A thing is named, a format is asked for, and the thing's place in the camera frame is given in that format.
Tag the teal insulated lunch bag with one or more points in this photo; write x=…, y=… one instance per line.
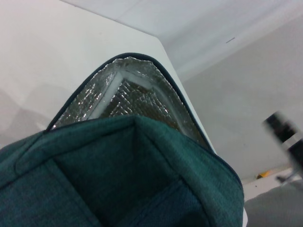
x=94, y=177

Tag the black video camera rig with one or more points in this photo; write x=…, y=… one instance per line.
x=279, y=127

